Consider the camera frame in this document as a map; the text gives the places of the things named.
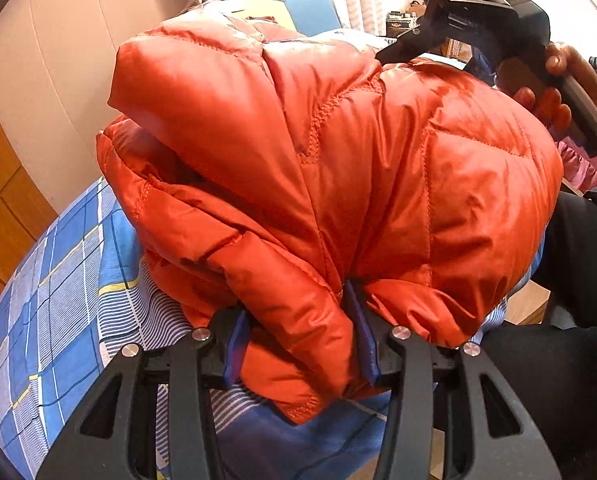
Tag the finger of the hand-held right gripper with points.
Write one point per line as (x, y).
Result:
(413, 40)

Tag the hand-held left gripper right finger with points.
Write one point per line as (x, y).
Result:
(364, 342)

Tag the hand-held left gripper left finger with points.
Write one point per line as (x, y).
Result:
(238, 341)

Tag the orange down jacket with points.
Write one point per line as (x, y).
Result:
(328, 160)

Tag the person's right hand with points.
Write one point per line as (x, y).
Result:
(553, 110)

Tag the wooden nightstand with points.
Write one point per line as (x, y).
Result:
(401, 22)

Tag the blue pillow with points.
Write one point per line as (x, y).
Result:
(313, 12)

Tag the pink cloth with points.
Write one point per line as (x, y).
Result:
(580, 170)

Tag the blue plaid bed sheet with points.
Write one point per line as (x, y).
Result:
(53, 310)

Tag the person's black trouser legs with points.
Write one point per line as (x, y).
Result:
(553, 360)

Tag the wooden bed frame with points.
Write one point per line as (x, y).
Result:
(528, 310)

